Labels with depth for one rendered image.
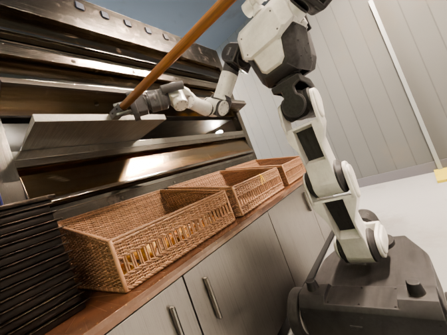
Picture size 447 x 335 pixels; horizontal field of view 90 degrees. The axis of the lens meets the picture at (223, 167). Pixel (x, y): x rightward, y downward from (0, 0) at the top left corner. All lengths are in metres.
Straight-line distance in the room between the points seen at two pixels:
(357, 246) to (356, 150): 2.57
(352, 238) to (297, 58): 0.79
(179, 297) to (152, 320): 0.10
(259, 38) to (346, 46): 2.70
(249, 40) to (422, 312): 1.15
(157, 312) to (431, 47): 3.52
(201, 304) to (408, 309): 0.66
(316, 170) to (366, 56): 2.76
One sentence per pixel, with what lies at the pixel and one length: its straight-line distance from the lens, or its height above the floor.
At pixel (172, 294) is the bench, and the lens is 0.76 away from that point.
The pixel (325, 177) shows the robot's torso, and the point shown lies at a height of 0.64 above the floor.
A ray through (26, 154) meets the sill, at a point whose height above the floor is 1.16.
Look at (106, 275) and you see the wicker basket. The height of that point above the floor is 0.63.
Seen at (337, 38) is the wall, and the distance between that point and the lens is 3.78.
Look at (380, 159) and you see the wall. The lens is 3.62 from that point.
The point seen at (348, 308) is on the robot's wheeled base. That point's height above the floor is 0.18.
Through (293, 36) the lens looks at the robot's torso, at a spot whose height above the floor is 1.22.
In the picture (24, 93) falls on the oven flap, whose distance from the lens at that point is 1.26.
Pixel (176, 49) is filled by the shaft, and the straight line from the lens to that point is 0.76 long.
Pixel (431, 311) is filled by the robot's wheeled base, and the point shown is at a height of 0.19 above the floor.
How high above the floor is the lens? 0.78
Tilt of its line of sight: 3 degrees up
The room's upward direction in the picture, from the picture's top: 20 degrees counter-clockwise
